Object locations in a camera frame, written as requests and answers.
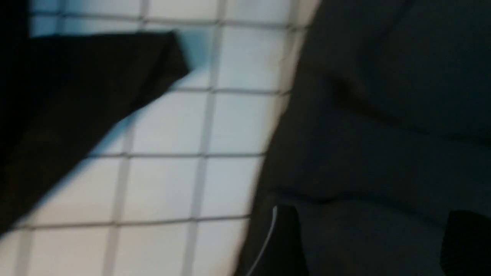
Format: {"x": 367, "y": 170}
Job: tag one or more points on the black clothes pile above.
{"x": 61, "y": 95}

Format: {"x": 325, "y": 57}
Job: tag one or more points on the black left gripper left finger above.
{"x": 273, "y": 244}

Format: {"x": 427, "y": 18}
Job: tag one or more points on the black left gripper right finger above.
{"x": 466, "y": 246}

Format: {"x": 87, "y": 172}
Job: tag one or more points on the gray long-sleeved shirt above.
{"x": 386, "y": 131}

